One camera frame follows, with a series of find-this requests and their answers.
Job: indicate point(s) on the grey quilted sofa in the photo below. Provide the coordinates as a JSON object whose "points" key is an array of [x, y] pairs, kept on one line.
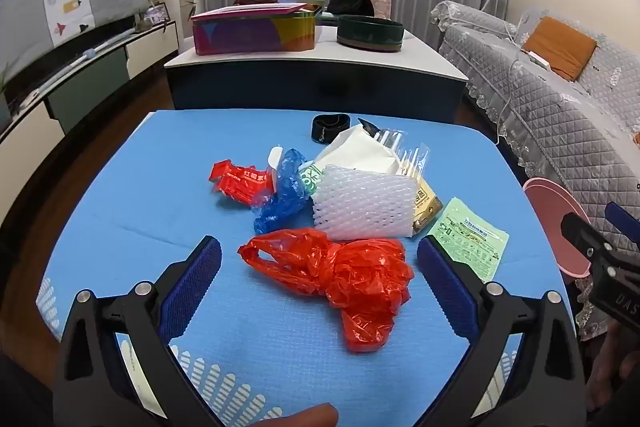
{"points": [[550, 117]]}

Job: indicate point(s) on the clear plastic cutlery packet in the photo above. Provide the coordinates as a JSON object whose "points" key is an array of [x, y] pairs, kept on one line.
{"points": [[412, 157]]}

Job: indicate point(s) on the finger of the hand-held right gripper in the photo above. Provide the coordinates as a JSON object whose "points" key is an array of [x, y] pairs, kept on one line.
{"points": [[622, 221], [582, 234]]}

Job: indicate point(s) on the red plastic bag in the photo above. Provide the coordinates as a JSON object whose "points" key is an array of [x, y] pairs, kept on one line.
{"points": [[360, 277]]}

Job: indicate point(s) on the person's left hand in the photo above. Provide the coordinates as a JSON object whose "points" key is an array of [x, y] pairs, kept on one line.
{"points": [[305, 417]]}

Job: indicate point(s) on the brown printed packet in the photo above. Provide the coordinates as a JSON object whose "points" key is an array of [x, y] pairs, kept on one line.
{"points": [[425, 207]]}

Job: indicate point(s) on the colourful tin box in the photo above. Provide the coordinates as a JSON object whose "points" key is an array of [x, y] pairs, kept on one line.
{"points": [[250, 32]]}

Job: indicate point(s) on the white foam fruit net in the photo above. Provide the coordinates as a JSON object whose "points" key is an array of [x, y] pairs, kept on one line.
{"points": [[365, 202]]}

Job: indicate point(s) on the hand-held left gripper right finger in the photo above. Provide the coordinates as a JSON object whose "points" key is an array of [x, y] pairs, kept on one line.
{"points": [[447, 287]]}

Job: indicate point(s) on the small orange cushion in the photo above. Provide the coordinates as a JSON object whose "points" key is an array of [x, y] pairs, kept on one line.
{"points": [[560, 47]]}

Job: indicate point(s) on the green printed leaflet packet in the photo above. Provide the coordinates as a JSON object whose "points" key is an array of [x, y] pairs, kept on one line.
{"points": [[467, 237]]}

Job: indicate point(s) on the white power strip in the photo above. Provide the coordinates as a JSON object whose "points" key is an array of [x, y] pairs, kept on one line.
{"points": [[536, 58]]}

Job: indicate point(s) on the white paper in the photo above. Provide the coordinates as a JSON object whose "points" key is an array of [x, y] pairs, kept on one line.
{"points": [[360, 152]]}

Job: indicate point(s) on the pink plastic bin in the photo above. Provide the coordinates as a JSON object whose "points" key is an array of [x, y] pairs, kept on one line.
{"points": [[555, 227]]}

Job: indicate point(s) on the black elastic band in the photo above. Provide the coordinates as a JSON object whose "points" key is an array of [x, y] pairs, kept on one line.
{"points": [[320, 127]]}

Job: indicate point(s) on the small white plastic piece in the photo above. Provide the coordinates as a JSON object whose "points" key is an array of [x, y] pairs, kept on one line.
{"points": [[275, 156]]}

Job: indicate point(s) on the blue plastic bag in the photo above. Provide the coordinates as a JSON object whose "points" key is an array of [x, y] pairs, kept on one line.
{"points": [[285, 192]]}

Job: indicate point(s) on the small photo frame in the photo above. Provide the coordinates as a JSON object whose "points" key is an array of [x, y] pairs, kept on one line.
{"points": [[157, 13]]}

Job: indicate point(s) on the red snack wrapper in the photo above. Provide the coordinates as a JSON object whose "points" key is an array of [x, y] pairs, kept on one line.
{"points": [[240, 182]]}

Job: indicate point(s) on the blue table mat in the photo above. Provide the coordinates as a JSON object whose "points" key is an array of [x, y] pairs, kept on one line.
{"points": [[150, 207]]}

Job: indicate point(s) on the green and white packet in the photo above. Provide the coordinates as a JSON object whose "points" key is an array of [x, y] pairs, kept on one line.
{"points": [[311, 179]]}

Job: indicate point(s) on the white top coffee table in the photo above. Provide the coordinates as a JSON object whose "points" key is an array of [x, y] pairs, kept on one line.
{"points": [[310, 82]]}

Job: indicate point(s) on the dark green round box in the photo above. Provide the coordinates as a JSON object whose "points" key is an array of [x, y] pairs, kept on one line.
{"points": [[370, 32]]}

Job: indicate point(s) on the white and green television cabinet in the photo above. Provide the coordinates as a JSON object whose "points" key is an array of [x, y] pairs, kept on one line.
{"points": [[150, 52]]}

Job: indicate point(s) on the white and blue stick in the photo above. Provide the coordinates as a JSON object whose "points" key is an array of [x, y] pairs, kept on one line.
{"points": [[90, 53]]}

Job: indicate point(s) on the person's right hand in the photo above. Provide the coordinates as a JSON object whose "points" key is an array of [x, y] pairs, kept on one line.
{"points": [[612, 367]]}

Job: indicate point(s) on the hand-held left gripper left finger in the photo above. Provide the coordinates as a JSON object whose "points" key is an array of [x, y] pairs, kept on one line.
{"points": [[195, 287]]}

